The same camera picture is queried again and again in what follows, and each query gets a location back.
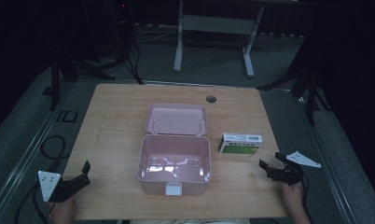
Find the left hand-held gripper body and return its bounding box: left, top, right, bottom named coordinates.
left=37, top=170, right=91, bottom=203

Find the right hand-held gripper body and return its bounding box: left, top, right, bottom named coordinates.
left=267, top=150, right=322, bottom=187

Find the person's right hand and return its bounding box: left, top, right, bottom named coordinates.
left=281, top=181, right=305, bottom=217

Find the person's left hand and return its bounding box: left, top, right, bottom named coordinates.
left=48, top=196, right=76, bottom=224

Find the white and green medicine box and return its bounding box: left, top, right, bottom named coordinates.
left=217, top=133, right=264, bottom=156

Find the black tripod stand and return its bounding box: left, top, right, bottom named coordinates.
left=256, top=59, right=333, bottom=127

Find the pink plastic box with lid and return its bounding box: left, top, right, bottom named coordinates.
left=136, top=102, right=213, bottom=197

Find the black metal stand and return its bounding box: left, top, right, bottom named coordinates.
left=49, top=52, right=117, bottom=112

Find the black computer tower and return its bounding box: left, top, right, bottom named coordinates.
left=112, top=0, right=135, bottom=62

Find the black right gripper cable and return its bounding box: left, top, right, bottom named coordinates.
left=300, top=173, right=312, bottom=216

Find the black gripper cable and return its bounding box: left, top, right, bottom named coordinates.
left=13, top=181, right=57, bottom=224
left=300, top=173, right=312, bottom=216

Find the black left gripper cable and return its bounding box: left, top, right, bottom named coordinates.
left=13, top=181, right=57, bottom=224

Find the black looped floor cable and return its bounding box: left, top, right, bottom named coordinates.
left=39, top=134, right=68, bottom=161

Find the black floor cable bundle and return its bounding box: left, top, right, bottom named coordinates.
left=122, top=43, right=146, bottom=86

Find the white floor cable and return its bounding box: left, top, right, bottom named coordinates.
left=134, top=28, right=179, bottom=44

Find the white metal desk frame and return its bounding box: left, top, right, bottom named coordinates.
left=173, top=0, right=266, bottom=79

